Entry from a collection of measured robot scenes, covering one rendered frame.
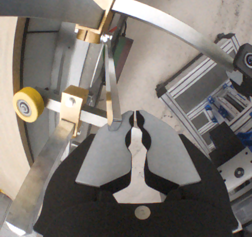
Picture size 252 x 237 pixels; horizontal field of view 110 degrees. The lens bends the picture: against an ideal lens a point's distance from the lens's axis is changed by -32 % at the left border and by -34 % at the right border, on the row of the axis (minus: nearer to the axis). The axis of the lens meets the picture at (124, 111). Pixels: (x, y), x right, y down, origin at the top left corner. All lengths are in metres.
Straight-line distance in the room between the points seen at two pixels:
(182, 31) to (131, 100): 1.04
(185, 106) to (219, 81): 0.37
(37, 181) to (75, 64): 0.43
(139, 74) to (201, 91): 0.54
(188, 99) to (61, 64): 0.92
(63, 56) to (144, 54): 0.73
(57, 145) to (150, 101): 1.07
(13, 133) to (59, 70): 0.30
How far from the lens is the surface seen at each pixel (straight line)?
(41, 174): 0.24
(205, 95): 1.15
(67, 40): 0.54
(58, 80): 0.59
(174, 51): 1.17
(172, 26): 0.26
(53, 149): 0.27
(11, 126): 0.43
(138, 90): 1.19
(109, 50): 0.18
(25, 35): 0.41
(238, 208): 0.58
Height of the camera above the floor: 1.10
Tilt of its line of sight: 59 degrees down
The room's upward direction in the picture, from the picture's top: 175 degrees counter-clockwise
